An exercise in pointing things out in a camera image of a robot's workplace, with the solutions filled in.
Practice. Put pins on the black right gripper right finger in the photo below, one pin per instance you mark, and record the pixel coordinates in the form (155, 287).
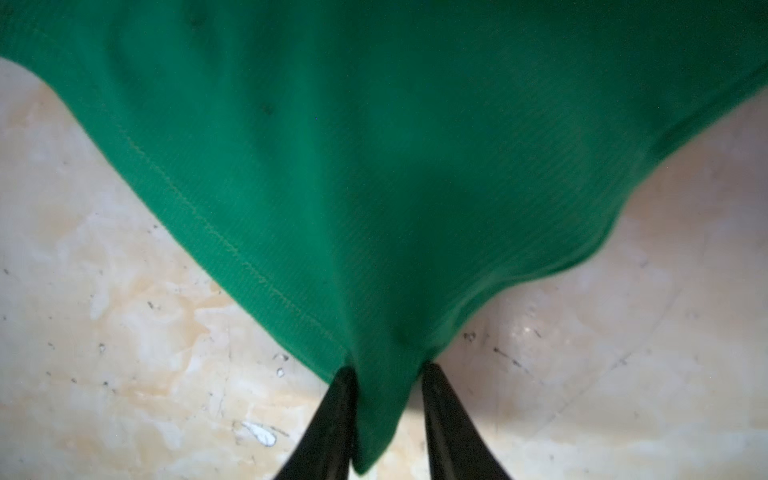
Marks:
(456, 450)

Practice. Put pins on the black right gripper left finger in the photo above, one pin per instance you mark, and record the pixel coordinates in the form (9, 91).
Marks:
(326, 448)

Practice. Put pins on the green tank top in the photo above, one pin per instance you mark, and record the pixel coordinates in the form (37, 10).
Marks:
(362, 176)

